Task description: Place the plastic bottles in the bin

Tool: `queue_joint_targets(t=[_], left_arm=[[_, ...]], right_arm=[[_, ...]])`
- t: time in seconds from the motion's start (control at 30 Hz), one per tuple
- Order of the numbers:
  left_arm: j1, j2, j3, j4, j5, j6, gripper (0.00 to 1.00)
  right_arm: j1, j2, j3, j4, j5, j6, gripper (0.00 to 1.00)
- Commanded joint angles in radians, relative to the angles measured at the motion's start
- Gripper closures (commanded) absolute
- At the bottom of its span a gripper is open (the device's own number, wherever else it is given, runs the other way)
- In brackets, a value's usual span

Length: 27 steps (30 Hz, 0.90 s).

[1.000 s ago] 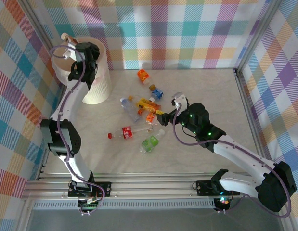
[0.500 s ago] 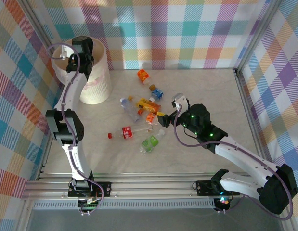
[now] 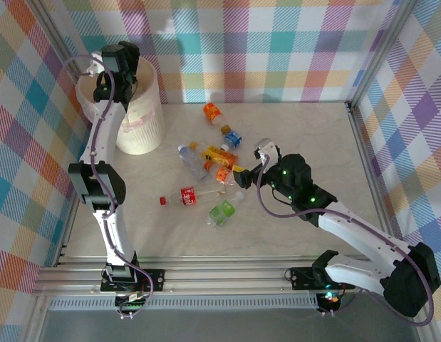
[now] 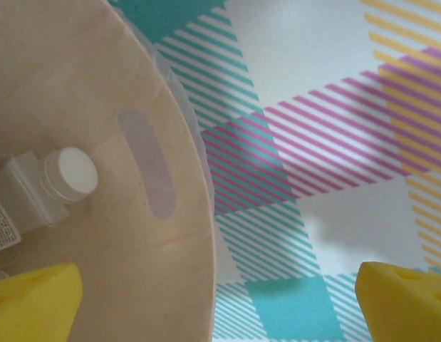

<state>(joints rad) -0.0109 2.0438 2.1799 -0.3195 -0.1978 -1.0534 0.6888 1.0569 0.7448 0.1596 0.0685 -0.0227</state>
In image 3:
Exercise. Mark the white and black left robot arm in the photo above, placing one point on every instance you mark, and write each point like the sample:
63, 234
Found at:
113, 231

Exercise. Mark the aluminium frame post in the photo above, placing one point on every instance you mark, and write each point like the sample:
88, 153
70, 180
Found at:
379, 57
58, 42

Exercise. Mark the red Coca-Cola bottle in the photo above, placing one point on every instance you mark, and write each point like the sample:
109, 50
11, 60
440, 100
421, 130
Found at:
188, 196

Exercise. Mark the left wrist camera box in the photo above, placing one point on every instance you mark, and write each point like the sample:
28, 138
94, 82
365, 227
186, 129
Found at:
111, 58

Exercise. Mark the clear bottle bright blue label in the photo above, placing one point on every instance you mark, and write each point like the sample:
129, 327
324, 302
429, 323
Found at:
233, 138

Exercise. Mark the small orange label bottle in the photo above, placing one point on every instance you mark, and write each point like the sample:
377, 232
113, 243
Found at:
222, 174

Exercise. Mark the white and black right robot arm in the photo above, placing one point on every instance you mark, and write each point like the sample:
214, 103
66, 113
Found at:
362, 231

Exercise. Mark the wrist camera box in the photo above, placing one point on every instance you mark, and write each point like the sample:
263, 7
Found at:
268, 146
111, 58

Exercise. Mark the yellow label juice bottle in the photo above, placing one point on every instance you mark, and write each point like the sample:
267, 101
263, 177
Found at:
220, 156

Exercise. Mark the clear bottle green label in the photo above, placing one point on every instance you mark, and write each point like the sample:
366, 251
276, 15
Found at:
222, 211

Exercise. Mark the white ribbed plastic bin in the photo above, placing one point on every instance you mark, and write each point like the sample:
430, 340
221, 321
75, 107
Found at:
141, 135

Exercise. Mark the aluminium side rail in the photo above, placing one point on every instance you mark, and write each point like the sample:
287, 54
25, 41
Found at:
68, 231
364, 142

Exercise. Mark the orange label bottle brown cap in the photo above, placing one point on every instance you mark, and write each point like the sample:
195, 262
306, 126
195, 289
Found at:
211, 111

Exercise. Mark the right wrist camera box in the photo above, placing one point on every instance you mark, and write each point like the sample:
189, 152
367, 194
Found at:
268, 146

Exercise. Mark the clear bottle pale blue label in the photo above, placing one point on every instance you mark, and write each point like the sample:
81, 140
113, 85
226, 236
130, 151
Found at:
191, 160

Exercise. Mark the aluminium base rail beam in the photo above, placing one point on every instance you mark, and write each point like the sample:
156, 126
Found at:
223, 274

